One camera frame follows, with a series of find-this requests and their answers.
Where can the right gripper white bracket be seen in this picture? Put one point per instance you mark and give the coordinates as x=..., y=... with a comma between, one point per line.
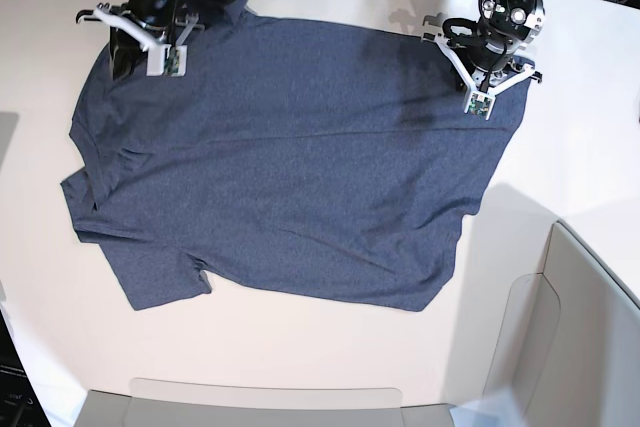
x=132, y=42

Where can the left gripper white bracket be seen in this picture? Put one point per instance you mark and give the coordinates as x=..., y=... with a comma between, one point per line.
x=484, y=65

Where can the dark blue t-shirt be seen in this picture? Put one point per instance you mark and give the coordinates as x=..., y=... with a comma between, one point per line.
x=297, y=156

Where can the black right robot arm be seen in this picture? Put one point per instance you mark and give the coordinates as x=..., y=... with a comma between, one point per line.
x=162, y=13

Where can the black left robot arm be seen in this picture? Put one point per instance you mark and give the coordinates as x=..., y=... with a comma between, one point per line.
x=519, y=20

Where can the grey right side partition panel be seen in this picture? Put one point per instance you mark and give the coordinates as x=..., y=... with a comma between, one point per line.
x=591, y=375

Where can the grey partition panel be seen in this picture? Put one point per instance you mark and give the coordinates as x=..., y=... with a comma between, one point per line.
x=591, y=375
x=168, y=404

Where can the grey front partition panel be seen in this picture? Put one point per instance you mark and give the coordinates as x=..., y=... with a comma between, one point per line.
x=168, y=404

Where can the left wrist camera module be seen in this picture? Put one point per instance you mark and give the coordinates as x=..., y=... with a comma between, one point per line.
x=479, y=104

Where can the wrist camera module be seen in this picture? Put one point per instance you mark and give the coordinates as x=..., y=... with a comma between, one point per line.
x=167, y=60
x=479, y=104

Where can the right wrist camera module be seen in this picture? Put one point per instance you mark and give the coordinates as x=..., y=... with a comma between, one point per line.
x=167, y=60

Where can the clear acrylic right panel bracket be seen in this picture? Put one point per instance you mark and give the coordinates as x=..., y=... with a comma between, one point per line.
x=527, y=332

